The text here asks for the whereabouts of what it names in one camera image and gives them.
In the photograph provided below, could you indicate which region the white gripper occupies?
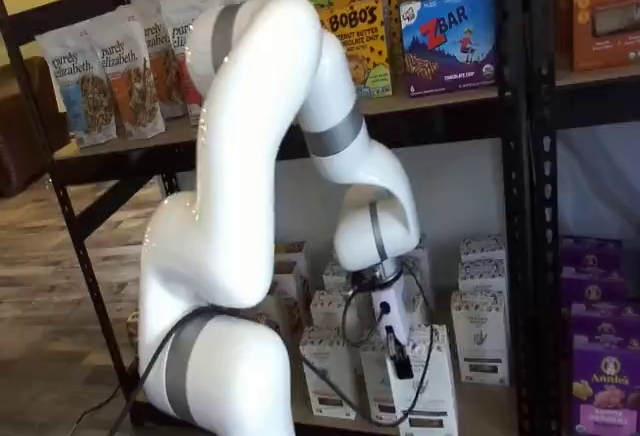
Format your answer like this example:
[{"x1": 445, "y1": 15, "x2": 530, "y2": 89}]
[{"x1": 370, "y1": 283, "x2": 417, "y2": 381}]

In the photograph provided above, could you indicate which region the white box with green strip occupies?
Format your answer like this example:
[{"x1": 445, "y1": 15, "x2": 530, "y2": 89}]
[{"x1": 398, "y1": 324, "x2": 459, "y2": 436}]

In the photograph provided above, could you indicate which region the white floral tea box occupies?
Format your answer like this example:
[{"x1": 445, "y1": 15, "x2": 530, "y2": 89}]
[
  {"x1": 298, "y1": 325, "x2": 359, "y2": 421},
  {"x1": 459, "y1": 234, "x2": 507, "y2": 264},
  {"x1": 309, "y1": 289, "x2": 351, "y2": 330},
  {"x1": 451, "y1": 289, "x2": 511, "y2": 387},
  {"x1": 457, "y1": 257, "x2": 509, "y2": 297},
  {"x1": 399, "y1": 244, "x2": 432, "y2": 330},
  {"x1": 322, "y1": 260, "x2": 352, "y2": 293},
  {"x1": 359, "y1": 345, "x2": 402, "y2": 422}
]

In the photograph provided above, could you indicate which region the brown granola box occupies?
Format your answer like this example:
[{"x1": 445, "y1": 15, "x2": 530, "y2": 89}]
[
  {"x1": 273, "y1": 240, "x2": 309, "y2": 275},
  {"x1": 272, "y1": 270, "x2": 314, "y2": 330}
]

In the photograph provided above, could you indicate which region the black metal shelf rack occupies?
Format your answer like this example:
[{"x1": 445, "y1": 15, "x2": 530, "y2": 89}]
[
  {"x1": 0, "y1": 0, "x2": 534, "y2": 436},
  {"x1": 522, "y1": 0, "x2": 640, "y2": 436}
]

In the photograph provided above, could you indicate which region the purple Annie's box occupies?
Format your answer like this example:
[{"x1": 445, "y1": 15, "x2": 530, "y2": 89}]
[
  {"x1": 561, "y1": 273, "x2": 640, "y2": 325},
  {"x1": 569, "y1": 314, "x2": 640, "y2": 436},
  {"x1": 558, "y1": 234, "x2": 624, "y2": 282}
]

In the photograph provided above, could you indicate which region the wooden middle shelf board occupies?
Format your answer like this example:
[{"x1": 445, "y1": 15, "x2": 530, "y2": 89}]
[{"x1": 52, "y1": 83, "x2": 501, "y2": 162}]

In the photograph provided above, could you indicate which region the small yellow box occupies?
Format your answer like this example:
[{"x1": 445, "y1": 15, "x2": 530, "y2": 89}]
[{"x1": 124, "y1": 309, "x2": 142, "y2": 353}]

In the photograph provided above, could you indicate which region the yellow Bobo's box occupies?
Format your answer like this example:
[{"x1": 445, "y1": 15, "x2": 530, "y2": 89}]
[
  {"x1": 315, "y1": 0, "x2": 394, "y2": 100},
  {"x1": 347, "y1": 0, "x2": 412, "y2": 78}
]

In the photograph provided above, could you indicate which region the orange Annie's box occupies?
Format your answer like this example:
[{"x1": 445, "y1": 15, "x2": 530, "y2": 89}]
[{"x1": 556, "y1": 0, "x2": 640, "y2": 73}]

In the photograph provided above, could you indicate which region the purely elizabeth bag brown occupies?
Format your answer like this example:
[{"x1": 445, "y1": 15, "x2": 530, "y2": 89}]
[{"x1": 134, "y1": 0, "x2": 189, "y2": 120}]

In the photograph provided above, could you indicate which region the purely elizabeth bag orange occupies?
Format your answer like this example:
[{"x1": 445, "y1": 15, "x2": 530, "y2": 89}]
[{"x1": 92, "y1": 5, "x2": 167, "y2": 140}]

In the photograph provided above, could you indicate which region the purely elizabeth bag red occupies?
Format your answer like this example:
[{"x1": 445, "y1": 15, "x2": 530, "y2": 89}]
[{"x1": 159, "y1": 0, "x2": 222, "y2": 123}]

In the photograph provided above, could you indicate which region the purely elizabeth bag blue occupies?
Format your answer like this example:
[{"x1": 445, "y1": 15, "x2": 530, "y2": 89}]
[{"x1": 36, "y1": 20, "x2": 119, "y2": 150}]

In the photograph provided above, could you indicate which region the brown leather sofa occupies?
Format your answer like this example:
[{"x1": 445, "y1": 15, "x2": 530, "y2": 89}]
[{"x1": 0, "y1": 55, "x2": 71, "y2": 200}]

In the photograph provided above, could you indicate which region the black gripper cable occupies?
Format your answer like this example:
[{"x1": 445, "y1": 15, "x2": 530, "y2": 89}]
[{"x1": 298, "y1": 255, "x2": 437, "y2": 428}]

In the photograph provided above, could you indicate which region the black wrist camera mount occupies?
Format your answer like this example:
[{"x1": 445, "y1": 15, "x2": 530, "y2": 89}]
[{"x1": 348, "y1": 266, "x2": 401, "y2": 295}]

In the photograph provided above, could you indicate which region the black floor cable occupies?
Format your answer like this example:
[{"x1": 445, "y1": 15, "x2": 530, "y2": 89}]
[{"x1": 64, "y1": 305, "x2": 226, "y2": 430}]

